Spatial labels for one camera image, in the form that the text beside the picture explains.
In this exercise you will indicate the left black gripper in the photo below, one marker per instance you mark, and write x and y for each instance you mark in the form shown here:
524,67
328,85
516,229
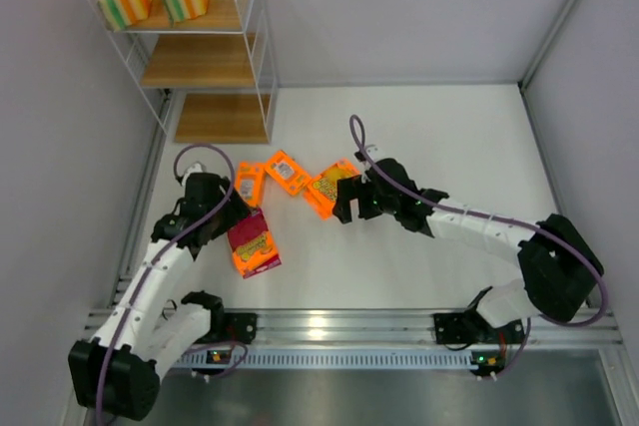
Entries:
232,208

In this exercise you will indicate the slim orange sponge box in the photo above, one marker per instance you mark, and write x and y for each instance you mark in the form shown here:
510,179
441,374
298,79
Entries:
250,183

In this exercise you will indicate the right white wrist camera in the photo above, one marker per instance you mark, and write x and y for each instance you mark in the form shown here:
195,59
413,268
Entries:
370,154

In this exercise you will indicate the grey slotted cable duct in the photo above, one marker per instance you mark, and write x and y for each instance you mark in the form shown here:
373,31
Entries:
342,359

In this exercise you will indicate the aluminium mounting rail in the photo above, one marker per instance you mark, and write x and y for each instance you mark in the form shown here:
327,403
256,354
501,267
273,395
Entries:
404,326

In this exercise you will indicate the white wire wooden shelf unit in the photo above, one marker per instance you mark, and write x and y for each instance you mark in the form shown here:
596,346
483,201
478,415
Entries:
212,79

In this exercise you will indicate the orange box with barcode label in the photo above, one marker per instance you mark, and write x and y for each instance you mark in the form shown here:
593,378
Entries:
287,173

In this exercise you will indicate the yellow smiley sponge orange box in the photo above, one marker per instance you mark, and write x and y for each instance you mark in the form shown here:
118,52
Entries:
321,192

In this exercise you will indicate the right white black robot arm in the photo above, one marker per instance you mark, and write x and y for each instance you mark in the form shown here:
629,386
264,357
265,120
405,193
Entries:
557,268

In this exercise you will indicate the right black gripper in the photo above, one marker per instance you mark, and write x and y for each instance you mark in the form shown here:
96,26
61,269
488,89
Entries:
359,197

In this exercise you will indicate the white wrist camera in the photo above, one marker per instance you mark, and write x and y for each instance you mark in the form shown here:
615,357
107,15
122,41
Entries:
370,154
194,168

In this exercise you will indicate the pink sponge orange box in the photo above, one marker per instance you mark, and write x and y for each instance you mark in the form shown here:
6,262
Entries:
253,246

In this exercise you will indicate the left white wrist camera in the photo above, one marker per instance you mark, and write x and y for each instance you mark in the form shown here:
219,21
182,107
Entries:
194,168

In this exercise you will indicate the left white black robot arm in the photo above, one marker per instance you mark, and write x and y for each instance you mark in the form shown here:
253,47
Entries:
119,370

